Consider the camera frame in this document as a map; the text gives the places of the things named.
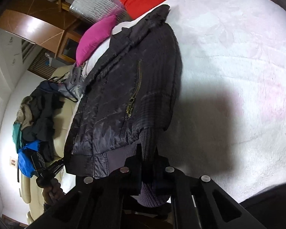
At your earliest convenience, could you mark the pile of dark clothes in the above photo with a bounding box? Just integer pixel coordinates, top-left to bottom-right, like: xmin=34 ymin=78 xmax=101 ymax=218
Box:
xmin=14 ymin=80 xmax=64 ymax=162

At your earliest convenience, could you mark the teal garment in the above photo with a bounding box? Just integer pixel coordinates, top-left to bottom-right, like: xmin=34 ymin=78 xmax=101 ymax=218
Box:
xmin=12 ymin=123 xmax=23 ymax=153

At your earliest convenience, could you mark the black quilted jacket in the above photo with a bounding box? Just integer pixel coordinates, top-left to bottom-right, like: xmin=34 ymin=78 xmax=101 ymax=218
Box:
xmin=63 ymin=4 xmax=183 ymax=207

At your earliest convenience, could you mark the person's left hand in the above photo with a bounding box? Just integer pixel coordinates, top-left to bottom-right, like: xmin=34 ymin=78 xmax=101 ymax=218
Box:
xmin=42 ymin=178 xmax=65 ymax=206

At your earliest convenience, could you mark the beige armchair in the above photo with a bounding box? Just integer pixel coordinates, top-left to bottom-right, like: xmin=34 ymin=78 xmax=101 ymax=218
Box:
xmin=13 ymin=65 xmax=76 ymax=223

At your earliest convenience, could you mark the silver foil insulation mat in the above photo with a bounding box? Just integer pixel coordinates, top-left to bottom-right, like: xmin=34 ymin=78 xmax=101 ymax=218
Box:
xmin=69 ymin=0 xmax=131 ymax=23

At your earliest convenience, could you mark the white bed cover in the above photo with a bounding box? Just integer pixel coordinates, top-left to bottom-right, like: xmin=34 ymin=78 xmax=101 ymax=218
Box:
xmin=87 ymin=0 xmax=286 ymax=202

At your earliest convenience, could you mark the wooden cabinet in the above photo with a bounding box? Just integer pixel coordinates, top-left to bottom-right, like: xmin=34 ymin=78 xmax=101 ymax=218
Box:
xmin=0 ymin=0 xmax=81 ymax=64

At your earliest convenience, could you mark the blue garment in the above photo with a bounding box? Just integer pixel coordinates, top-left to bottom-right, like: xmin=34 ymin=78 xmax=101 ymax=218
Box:
xmin=18 ymin=140 xmax=40 ymax=178

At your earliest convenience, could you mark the grey garment on armchair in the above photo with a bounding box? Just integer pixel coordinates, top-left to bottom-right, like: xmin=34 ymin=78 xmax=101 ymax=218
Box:
xmin=58 ymin=64 xmax=85 ymax=102

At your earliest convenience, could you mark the magenta pillow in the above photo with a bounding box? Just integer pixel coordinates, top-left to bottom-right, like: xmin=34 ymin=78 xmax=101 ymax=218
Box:
xmin=76 ymin=15 xmax=117 ymax=67

